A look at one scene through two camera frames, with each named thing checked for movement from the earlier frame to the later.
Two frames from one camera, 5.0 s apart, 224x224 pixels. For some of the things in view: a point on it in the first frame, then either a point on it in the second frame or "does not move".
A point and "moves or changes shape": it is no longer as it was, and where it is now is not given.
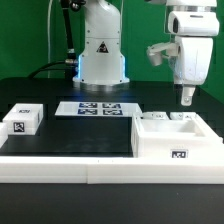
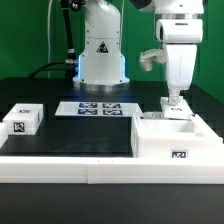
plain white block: [108, 169] does not move
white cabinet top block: [24, 118] does not move
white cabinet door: [183, 115] moves or changes shape
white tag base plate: [97, 109] does not move
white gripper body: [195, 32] → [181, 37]
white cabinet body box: [174, 138] does not move
